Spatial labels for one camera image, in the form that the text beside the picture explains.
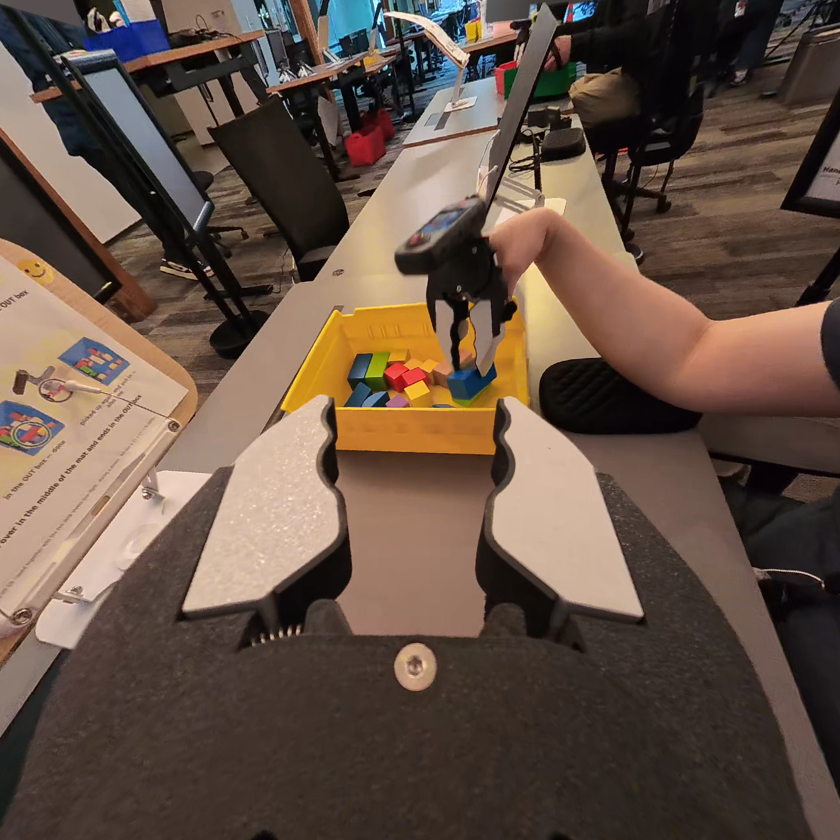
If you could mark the purple wooden cube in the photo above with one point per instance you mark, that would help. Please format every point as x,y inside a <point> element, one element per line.
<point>397,401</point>

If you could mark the dark blue wooden block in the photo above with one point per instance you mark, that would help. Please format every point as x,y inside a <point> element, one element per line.
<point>359,371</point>

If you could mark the person in navy shirt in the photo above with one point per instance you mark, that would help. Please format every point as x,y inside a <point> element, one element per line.
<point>807,558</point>

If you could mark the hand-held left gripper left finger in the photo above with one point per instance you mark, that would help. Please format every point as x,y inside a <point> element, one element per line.
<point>269,525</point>

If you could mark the red storage tote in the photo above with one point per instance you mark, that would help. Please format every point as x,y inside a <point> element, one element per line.
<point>364,144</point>

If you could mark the wooden desk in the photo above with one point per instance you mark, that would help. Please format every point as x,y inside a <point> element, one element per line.
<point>197,56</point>

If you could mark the green wooden block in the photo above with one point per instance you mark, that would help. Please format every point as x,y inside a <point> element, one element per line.
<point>469,401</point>
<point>377,372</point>

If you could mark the large yellow wooden block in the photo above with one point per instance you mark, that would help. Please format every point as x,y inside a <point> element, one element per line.
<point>397,356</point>

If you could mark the black office chair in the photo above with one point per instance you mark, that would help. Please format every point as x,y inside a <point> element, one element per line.
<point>289,184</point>
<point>663,144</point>

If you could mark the black framed sign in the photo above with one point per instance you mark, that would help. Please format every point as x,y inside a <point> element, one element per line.
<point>814,170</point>

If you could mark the blue box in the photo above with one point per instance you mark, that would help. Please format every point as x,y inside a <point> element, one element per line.
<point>131,36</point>

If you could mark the red wooden cube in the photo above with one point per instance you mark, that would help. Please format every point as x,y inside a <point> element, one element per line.
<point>396,377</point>
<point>415,377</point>

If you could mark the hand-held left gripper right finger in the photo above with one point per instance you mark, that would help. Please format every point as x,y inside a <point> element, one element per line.
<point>558,525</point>

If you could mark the person's right forearm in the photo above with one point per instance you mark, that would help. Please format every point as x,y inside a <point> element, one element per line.
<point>656,328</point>

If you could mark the rolling display screen stand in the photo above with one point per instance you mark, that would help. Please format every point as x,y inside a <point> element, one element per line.
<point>144,157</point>

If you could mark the yellow plastic bin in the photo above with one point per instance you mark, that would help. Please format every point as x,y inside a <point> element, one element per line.
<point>407,430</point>

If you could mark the dark wooden framed panel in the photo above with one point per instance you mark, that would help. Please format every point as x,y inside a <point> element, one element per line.
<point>46,229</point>

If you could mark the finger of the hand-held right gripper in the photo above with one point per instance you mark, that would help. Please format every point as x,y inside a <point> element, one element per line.
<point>449,334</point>
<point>487,338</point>

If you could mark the tan wooden block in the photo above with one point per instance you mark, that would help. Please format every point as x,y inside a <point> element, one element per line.
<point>446,374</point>

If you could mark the wooden framed instruction sign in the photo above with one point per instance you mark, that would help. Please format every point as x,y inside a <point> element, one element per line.
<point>72,407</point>

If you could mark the wooden pillar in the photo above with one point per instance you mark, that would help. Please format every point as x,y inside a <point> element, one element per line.
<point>305,26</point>

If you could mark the green plastic bin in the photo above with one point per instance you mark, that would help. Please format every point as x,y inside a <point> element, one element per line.
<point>558,82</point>

